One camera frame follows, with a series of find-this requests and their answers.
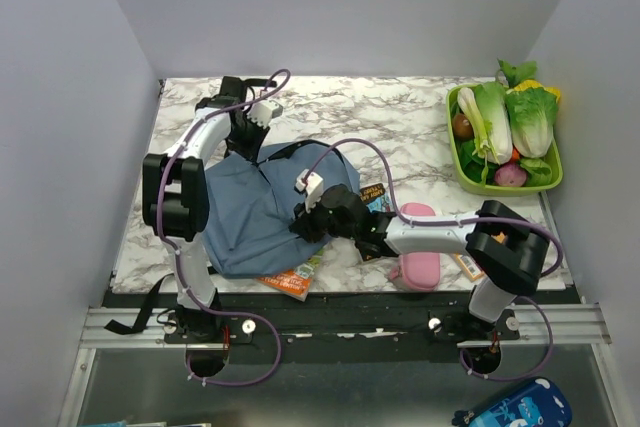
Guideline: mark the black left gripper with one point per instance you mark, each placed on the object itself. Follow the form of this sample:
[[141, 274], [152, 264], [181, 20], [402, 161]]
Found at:
[[251, 149]]

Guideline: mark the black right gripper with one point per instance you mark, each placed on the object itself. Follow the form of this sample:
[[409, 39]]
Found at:
[[302, 224]]

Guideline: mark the blue student backpack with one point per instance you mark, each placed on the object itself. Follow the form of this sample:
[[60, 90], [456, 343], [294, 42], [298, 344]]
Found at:
[[252, 205]]

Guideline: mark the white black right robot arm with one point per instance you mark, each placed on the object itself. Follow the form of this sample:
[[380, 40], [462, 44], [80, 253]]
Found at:
[[510, 250]]

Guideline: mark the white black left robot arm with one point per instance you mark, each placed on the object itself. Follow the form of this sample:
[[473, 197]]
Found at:
[[175, 198]]

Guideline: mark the orange storey treehouse book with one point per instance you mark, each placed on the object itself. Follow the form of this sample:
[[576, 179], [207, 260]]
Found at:
[[296, 282]]

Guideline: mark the black storey treehouse book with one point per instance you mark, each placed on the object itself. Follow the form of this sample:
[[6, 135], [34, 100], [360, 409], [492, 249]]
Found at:
[[376, 198]]

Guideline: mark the pink pencil case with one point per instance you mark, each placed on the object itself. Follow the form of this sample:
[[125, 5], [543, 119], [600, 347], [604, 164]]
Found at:
[[417, 269]]

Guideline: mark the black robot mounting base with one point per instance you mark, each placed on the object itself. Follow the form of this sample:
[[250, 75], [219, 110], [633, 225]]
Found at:
[[252, 335]]

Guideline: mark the orange notebook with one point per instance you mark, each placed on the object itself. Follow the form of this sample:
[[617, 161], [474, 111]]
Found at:
[[472, 262]]

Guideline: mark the brown mushroom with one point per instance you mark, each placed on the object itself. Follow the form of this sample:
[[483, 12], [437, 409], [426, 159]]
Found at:
[[462, 128]]

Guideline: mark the white green leek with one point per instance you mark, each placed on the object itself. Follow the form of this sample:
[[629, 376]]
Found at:
[[468, 106]]

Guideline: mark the purple red onion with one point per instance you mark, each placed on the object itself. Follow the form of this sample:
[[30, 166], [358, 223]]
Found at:
[[510, 175]]

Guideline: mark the orange carrot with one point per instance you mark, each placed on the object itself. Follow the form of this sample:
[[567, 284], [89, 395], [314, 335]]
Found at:
[[515, 155]]

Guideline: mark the left napa cabbage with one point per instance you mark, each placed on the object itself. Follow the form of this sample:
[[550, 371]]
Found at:
[[490, 100]]

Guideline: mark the napa cabbage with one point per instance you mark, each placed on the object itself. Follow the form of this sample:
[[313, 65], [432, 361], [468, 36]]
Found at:
[[490, 100], [532, 115]]

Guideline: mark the right napa cabbage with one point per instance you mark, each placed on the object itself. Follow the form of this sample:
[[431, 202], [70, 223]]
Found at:
[[532, 115]]

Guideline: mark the green plastic vegetable basket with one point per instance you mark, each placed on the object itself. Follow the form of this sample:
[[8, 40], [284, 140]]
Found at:
[[475, 174]]

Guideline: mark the green leafy lettuce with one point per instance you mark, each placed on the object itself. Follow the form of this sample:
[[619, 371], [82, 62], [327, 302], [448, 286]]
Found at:
[[516, 74]]

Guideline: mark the yellow corn cob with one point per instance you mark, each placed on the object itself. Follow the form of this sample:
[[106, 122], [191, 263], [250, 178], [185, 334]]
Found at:
[[534, 84]]

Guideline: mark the blue shark pencil case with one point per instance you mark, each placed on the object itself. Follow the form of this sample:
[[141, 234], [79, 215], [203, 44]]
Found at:
[[536, 402]]

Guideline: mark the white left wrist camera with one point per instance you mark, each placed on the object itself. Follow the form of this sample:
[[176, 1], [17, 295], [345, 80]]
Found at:
[[263, 112]]

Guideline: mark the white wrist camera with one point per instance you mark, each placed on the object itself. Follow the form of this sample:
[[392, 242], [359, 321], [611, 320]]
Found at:
[[311, 185], [263, 112]]

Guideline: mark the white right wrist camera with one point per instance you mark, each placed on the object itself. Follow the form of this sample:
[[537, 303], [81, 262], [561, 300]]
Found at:
[[311, 185]]

